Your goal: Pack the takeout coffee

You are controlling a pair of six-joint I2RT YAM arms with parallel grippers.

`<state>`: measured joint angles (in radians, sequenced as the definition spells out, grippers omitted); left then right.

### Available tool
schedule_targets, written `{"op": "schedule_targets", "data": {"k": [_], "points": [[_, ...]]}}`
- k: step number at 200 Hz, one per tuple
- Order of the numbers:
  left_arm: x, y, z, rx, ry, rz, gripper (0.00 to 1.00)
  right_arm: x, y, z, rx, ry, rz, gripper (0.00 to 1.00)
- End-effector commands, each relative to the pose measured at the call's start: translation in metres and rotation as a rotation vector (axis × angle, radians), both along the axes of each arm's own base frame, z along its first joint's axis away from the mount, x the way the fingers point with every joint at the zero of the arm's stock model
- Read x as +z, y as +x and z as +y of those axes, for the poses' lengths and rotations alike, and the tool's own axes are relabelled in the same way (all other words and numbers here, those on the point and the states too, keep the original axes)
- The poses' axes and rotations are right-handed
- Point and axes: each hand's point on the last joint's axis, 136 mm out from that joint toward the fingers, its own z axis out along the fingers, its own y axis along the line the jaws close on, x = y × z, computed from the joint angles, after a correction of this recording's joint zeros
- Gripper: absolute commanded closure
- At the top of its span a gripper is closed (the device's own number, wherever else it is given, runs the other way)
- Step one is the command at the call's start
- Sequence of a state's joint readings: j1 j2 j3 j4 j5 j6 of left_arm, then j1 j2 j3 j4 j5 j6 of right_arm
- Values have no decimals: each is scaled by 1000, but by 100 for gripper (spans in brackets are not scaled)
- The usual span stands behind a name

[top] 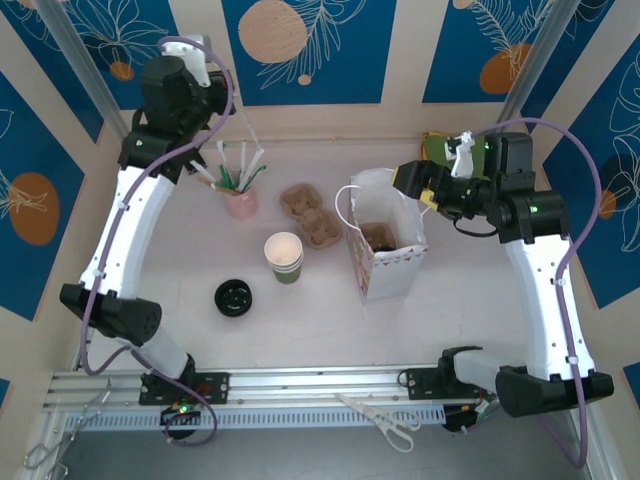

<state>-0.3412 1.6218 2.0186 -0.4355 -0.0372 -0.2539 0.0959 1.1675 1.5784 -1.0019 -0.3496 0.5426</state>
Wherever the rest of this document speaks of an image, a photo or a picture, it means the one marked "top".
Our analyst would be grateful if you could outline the brown pulp cup carrier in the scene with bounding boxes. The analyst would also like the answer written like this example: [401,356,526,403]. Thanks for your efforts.
[278,184,345,250]
[358,221,400,251]

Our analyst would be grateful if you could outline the white paper takeout bag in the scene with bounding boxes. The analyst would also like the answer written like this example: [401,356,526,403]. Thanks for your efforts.
[334,168,431,303]

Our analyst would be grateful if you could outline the stack of green paper cups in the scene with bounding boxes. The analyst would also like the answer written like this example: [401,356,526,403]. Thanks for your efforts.
[263,231,305,285]

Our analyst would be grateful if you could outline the green paper napkin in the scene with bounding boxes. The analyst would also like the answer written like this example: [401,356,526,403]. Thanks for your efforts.
[423,134,489,176]

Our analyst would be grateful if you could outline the brown wooden stirrer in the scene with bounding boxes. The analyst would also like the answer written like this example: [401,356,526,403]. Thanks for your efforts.
[197,173,229,194]

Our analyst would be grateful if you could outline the pink straw holder cup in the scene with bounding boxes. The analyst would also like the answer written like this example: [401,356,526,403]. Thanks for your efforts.
[223,171,261,220]

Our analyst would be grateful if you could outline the black controller board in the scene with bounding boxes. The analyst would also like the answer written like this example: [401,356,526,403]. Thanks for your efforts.
[159,403,204,427]
[443,402,496,434]

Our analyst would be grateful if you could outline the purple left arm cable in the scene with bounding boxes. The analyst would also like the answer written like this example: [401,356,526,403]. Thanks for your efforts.
[79,37,236,447]

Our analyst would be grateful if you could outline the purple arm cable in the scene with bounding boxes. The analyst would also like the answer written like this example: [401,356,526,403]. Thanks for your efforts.
[79,37,236,447]
[469,117,601,469]

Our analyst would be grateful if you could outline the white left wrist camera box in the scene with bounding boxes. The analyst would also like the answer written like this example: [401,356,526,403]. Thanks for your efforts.
[160,32,215,89]

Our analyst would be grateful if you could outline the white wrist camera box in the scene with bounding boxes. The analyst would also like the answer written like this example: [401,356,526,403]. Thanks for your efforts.
[443,129,477,179]
[160,32,215,89]

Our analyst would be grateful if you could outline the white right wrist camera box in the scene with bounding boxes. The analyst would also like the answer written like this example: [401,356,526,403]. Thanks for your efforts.
[443,129,477,179]

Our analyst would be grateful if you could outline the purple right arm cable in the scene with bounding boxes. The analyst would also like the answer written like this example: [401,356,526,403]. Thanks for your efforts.
[469,117,601,469]

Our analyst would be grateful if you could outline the aluminium frame post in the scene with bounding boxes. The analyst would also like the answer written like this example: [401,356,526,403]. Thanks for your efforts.
[35,0,126,136]
[494,0,581,134]

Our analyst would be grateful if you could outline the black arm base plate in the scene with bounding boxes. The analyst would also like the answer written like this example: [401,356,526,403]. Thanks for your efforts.
[402,367,499,401]
[138,371,231,406]

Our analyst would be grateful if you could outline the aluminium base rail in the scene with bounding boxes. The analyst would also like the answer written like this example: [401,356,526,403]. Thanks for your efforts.
[42,359,596,409]

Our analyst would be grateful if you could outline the white handled scissors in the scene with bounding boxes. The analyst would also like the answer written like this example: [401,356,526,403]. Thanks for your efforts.
[335,392,424,454]

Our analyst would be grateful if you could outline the white slotted cable duct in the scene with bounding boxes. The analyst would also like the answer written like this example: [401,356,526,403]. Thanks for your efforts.
[64,404,446,431]

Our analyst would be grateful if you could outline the metal wire hook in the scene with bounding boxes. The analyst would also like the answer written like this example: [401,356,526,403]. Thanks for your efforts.
[24,378,114,472]

